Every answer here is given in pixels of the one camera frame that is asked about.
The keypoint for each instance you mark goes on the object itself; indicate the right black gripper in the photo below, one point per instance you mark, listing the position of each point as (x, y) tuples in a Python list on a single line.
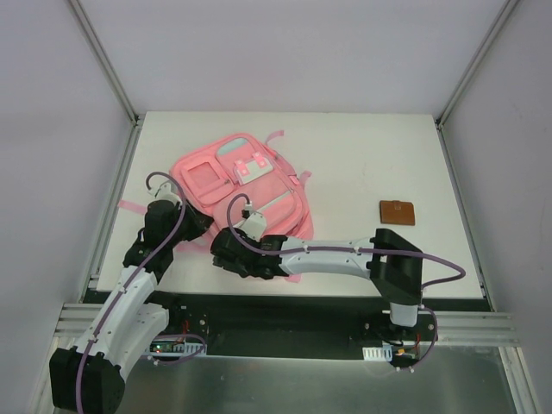
[(222, 248)]

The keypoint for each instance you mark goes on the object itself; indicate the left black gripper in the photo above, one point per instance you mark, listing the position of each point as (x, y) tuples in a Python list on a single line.
[(197, 222)]

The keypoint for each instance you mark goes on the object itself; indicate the pink student backpack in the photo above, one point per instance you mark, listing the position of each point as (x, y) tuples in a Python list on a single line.
[(209, 177)]

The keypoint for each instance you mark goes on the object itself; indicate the brown leather wallet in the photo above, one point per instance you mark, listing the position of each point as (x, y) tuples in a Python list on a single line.
[(397, 212)]

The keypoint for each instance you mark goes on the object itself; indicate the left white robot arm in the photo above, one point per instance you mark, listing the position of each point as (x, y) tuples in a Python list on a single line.
[(90, 376)]

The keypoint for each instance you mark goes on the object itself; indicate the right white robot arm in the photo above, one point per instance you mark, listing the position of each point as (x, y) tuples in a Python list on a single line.
[(389, 261)]

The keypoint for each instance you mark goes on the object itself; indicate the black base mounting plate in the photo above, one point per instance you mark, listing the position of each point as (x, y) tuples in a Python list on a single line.
[(330, 328)]

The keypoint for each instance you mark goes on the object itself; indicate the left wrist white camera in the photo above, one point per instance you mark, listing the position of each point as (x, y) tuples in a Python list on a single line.
[(168, 192)]

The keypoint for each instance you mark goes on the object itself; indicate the left white cable duct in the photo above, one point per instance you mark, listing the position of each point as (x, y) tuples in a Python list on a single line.
[(174, 349)]

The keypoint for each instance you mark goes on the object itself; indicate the white cable duct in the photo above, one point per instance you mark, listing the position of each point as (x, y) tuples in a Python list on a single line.
[(174, 349), (378, 354)]

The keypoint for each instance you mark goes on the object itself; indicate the right white cable duct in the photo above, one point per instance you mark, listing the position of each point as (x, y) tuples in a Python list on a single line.
[(378, 354)]

